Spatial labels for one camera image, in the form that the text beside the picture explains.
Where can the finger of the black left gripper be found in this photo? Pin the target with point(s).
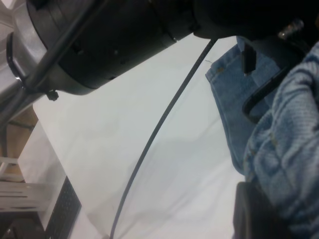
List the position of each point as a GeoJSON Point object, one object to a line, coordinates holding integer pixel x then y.
{"type": "Point", "coordinates": [249, 107]}

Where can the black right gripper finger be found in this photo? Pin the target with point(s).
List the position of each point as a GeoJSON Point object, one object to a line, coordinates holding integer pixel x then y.
{"type": "Point", "coordinates": [254, 219]}

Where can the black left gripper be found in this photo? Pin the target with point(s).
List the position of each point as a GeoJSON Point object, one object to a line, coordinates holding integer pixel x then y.
{"type": "Point", "coordinates": [236, 17]}

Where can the blue denim shorts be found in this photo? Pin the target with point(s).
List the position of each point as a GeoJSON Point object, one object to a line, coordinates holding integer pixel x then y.
{"type": "Point", "coordinates": [286, 149]}

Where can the left robot arm silver black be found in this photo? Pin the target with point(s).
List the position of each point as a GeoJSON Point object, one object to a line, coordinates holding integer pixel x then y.
{"type": "Point", "coordinates": [112, 37]}

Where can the black perforated rail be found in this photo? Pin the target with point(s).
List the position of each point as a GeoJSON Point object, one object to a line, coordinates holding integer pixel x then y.
{"type": "Point", "coordinates": [62, 209]}

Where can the metal support frame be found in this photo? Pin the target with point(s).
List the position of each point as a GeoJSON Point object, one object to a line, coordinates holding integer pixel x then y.
{"type": "Point", "coordinates": [22, 196]}

